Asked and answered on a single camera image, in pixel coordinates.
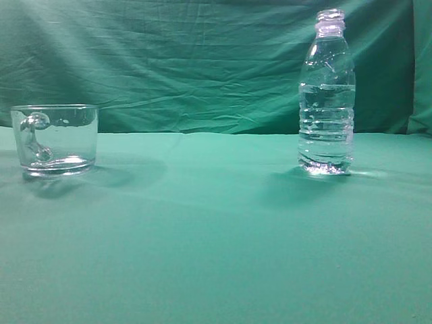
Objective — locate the clear plastic water bottle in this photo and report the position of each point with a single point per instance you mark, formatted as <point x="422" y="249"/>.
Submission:
<point x="326" y="95"/>

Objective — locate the green table cloth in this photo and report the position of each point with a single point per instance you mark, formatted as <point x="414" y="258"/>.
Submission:
<point x="216" y="228"/>

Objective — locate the green backdrop cloth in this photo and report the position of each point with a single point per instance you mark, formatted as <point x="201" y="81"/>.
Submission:
<point x="228" y="67"/>

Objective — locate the clear glass cup with handle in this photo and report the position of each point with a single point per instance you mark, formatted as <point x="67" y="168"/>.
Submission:
<point x="55" y="140"/>

